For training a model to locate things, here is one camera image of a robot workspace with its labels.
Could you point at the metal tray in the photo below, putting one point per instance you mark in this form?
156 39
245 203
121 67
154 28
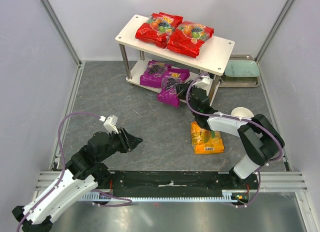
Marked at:
242 81

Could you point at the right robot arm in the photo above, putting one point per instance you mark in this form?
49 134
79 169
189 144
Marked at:
262 143

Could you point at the white two-tier wooden shelf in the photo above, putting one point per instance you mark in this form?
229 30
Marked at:
213 58

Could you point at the white slotted cable duct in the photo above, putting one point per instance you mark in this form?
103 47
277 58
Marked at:
165 194

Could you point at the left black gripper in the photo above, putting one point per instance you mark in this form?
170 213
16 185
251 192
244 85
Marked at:
125 141

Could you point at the white and red bowl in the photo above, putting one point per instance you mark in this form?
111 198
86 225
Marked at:
242 112

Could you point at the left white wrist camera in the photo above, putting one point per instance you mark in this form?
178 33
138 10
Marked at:
109 123

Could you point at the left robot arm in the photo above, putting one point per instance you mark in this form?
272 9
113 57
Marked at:
84 172

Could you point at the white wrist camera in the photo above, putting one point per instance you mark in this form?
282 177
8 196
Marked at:
202 82
109 123

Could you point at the orange mango candy bag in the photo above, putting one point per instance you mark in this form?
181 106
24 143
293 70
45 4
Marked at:
205 141

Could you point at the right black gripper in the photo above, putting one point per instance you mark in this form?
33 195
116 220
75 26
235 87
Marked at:
189 89

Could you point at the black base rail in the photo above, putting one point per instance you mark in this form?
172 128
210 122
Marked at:
121 179

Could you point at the purple grape candy bag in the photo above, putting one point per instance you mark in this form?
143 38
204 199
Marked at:
152 76
171 78

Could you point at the red fruit candy bag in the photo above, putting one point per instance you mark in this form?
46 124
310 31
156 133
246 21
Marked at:
188 38
158 29

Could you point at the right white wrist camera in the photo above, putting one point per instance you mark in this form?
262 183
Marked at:
202 82

